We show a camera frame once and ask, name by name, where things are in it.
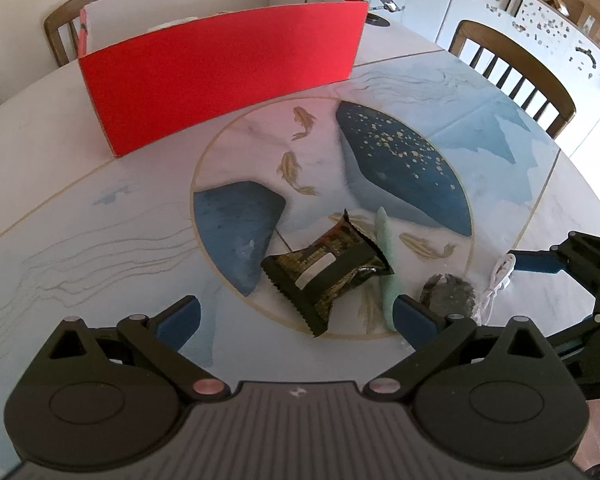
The right wooden chair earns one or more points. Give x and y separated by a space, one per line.
493 49

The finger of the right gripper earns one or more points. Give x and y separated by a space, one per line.
578 255

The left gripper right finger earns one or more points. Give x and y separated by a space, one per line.
434 340

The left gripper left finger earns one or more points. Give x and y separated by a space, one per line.
158 341

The white wall cabinet unit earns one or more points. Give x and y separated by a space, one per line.
552 38

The dark clear candy packet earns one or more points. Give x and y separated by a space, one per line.
446 294

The red cardboard shoe box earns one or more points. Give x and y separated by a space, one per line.
156 67

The black gold snack packet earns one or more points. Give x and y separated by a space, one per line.
314 277

